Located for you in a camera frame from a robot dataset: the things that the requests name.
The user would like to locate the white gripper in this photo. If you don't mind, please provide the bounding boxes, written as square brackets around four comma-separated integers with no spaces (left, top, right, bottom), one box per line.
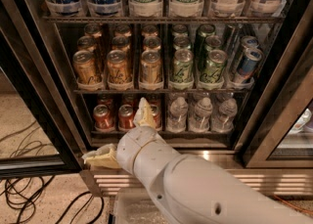
[81,97,168,175]

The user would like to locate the orange lacroix can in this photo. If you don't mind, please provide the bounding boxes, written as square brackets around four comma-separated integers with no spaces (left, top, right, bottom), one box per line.
[72,50,101,85]
[107,50,130,84]
[141,50,162,84]

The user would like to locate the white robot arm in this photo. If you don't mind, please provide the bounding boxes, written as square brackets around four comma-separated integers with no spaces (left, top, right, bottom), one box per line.
[83,99,313,224]

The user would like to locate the red can front middle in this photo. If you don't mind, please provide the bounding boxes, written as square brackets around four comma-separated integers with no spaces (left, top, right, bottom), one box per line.
[118,105,135,129]

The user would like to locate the red can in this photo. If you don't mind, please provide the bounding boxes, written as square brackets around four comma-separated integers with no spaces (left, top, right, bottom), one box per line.
[93,105,113,129]
[151,105,161,129]
[118,105,135,129]

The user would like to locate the red can front left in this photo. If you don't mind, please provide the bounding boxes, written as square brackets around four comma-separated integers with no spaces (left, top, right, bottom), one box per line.
[93,105,113,129]

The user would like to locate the red can front right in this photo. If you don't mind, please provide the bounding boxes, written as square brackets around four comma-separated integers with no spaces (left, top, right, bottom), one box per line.
[151,105,161,129]

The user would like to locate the left fridge glass door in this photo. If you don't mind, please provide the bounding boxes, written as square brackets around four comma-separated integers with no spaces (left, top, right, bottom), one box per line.
[1,0,87,178]

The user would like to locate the fridge glass door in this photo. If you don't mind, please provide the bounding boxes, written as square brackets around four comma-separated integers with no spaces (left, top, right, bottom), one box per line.
[240,0,313,168]
[1,0,87,178]

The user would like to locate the green LaCroix can front left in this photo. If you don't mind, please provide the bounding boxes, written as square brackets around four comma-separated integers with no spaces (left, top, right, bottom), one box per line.
[172,49,194,83]

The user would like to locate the green lacroix can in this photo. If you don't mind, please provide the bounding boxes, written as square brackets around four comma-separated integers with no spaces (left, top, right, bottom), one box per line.
[172,49,194,83]
[200,49,227,83]

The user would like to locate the orange can second row right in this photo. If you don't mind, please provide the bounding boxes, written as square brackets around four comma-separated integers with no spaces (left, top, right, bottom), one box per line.
[143,36,161,51]

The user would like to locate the orange can second row left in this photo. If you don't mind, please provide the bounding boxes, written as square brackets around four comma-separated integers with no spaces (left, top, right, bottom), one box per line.
[77,36,97,52]

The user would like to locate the green LaCroix can front right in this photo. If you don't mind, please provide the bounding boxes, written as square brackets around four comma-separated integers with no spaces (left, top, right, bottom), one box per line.
[200,49,227,83]

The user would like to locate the green can second row left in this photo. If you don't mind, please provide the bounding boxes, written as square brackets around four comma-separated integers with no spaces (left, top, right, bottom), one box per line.
[173,36,192,51]

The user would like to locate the green can second row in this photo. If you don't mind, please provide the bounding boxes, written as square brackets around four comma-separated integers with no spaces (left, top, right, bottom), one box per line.
[198,35,223,69]
[173,36,192,51]

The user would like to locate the green can second row right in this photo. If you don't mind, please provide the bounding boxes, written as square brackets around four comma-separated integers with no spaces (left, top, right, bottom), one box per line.
[198,35,223,69]

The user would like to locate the blue silver can front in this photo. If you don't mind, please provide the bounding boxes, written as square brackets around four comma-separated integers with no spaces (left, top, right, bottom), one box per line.
[233,48,263,84]

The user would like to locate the blue silver can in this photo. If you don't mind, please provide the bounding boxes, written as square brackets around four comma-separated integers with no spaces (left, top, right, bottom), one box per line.
[230,35,259,73]
[233,48,263,84]

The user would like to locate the blue silver can behind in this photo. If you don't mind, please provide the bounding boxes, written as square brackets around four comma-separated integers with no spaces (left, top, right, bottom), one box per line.
[230,35,259,73]

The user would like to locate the right fridge glass door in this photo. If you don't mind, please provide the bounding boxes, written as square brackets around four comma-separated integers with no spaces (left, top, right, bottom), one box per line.
[240,0,313,168]

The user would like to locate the steel fridge bottom grille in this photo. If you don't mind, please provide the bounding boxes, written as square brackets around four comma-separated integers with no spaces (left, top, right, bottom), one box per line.
[80,149,313,199]

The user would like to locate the left water bottle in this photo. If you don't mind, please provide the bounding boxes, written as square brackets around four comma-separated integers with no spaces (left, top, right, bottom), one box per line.
[166,97,188,133]

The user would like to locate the water bottle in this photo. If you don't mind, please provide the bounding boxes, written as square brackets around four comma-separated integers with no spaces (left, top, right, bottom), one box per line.
[166,97,188,133]
[211,99,238,133]
[189,98,213,133]

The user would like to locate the clear plastic bin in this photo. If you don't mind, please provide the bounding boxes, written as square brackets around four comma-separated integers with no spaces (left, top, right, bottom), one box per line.
[113,188,169,224]

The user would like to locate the middle water bottle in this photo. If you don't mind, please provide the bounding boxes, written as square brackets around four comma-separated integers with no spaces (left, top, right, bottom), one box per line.
[189,98,213,133]

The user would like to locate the right water bottle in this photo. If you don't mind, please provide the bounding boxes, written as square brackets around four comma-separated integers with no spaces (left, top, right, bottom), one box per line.
[211,99,238,133]

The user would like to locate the black floor cables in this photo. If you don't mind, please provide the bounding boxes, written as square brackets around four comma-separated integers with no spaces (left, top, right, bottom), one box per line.
[0,119,106,224]

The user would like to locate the orange floor cable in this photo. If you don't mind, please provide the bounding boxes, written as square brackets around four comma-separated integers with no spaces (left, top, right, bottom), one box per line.
[273,196,313,215]

